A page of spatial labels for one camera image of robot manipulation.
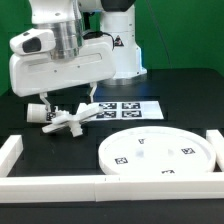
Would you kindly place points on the white round table top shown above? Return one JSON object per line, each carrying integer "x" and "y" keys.
{"x": 155, "y": 151}

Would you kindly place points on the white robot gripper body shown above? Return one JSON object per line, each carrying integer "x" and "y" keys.
{"x": 39, "y": 73}

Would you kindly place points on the white front fence bar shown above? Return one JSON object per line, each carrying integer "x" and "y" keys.
{"x": 97, "y": 188}

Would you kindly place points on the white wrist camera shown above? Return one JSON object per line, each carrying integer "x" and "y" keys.
{"x": 33, "y": 41}

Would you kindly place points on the white left fence bar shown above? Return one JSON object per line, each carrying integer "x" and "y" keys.
{"x": 9, "y": 153}

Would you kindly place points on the white marker sheet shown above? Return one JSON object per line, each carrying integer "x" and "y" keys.
{"x": 131, "y": 110}

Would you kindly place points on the white right fence bar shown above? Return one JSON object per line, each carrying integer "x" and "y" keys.
{"x": 215, "y": 138}

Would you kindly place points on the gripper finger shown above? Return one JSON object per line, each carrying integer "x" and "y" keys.
{"x": 92, "y": 91}
{"x": 45, "y": 101}

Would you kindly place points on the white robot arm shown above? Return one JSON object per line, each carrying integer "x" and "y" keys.
{"x": 76, "y": 42}

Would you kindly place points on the white fence bar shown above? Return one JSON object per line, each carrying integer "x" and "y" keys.
{"x": 215, "y": 138}
{"x": 9, "y": 153}
{"x": 97, "y": 188}

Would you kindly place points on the white cross-shaped table base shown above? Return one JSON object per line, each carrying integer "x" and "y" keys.
{"x": 65, "y": 119}

